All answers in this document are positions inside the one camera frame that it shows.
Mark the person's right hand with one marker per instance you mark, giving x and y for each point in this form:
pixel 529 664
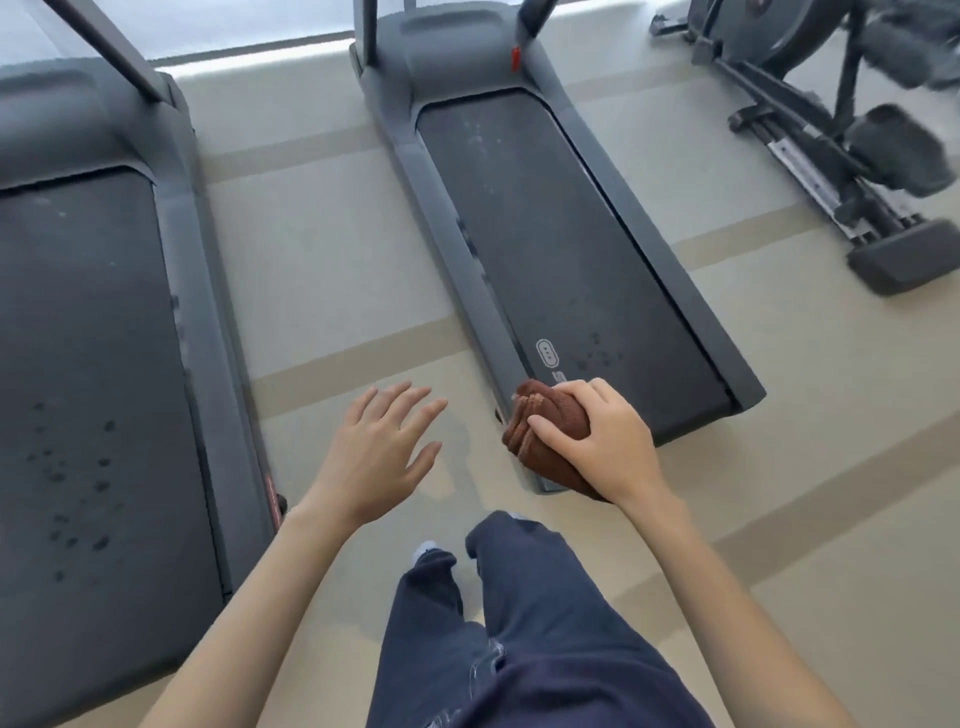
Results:
pixel 615 450

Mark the person's left hand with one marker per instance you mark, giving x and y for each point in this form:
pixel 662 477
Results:
pixel 367 465

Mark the brown cleaning cloth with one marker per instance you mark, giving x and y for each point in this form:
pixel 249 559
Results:
pixel 547 405

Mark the stained grey treadmill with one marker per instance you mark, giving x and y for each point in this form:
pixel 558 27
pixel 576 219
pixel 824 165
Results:
pixel 562 225

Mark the grey treadmill with red label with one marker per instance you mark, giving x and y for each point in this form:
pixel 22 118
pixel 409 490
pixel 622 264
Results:
pixel 90 337

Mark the person's left forearm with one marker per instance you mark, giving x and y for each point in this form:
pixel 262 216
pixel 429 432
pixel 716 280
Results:
pixel 247 630

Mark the person's right forearm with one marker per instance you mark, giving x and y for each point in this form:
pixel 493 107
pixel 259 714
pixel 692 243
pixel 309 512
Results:
pixel 720 615

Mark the person's white shoe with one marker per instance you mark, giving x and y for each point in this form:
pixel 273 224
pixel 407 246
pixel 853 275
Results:
pixel 425 553

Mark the person's dark blue trousers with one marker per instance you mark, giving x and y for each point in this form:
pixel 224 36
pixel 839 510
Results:
pixel 540 592

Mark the person's dark shirt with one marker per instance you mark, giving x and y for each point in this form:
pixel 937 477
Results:
pixel 585 697

